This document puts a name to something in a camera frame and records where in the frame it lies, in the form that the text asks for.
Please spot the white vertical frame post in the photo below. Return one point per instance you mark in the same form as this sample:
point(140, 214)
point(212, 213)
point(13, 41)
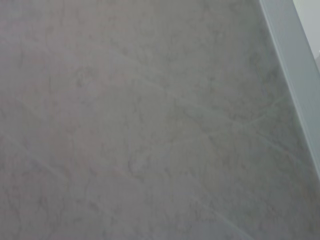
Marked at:
point(295, 62)

